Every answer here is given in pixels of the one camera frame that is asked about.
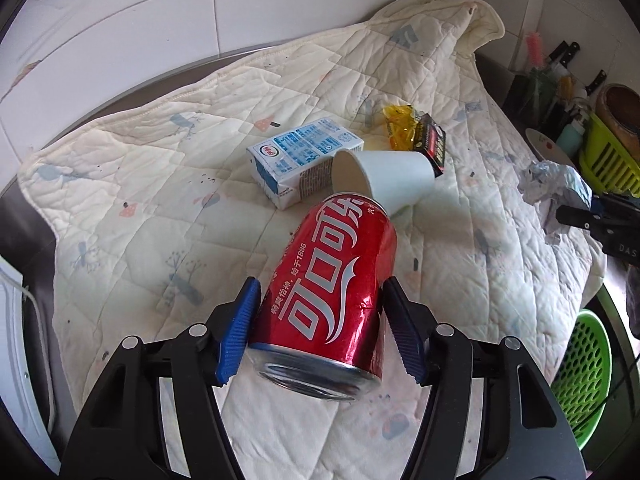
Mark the white paper cup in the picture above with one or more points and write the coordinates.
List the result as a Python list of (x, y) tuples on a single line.
[(390, 175)]

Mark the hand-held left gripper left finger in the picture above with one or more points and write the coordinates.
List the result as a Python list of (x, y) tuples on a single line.
[(240, 330)]

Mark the green dish rack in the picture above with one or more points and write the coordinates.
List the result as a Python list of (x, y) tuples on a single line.
[(610, 160)]

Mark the green plastic basket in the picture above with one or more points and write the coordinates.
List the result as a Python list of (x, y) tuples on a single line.
[(585, 380)]

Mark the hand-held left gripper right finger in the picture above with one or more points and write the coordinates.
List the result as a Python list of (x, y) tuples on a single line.
[(405, 330)]

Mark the silver foil wrapper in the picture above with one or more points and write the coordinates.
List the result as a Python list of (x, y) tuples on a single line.
[(550, 185)]

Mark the blue and white milk carton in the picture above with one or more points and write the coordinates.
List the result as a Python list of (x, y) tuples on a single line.
[(295, 155)]

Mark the dark utensil holder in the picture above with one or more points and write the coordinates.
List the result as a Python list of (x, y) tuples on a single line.
[(530, 100)]

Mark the small black box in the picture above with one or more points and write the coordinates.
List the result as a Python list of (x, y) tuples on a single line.
[(432, 145)]

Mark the pink brush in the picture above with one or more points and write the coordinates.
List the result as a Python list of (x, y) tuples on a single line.
[(534, 50)]

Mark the red soda can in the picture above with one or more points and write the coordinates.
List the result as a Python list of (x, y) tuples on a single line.
[(330, 290)]

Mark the cream quilted blanket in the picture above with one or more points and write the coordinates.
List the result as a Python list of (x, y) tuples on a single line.
[(150, 210)]

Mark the teal bottle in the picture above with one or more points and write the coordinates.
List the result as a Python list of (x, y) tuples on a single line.
[(570, 137)]

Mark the yellow candy wrapper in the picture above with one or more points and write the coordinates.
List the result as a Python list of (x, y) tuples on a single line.
[(402, 127)]

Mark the white bowl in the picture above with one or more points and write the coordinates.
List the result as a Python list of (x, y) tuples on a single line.
[(545, 145)]

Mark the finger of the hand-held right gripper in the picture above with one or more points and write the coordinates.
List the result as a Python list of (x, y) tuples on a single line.
[(575, 216)]

